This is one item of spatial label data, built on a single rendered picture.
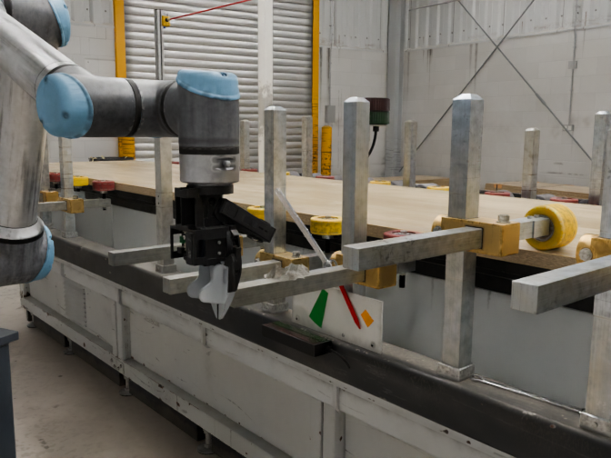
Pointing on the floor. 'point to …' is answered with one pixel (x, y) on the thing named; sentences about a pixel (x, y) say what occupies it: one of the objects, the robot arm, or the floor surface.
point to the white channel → (265, 68)
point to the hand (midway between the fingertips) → (223, 309)
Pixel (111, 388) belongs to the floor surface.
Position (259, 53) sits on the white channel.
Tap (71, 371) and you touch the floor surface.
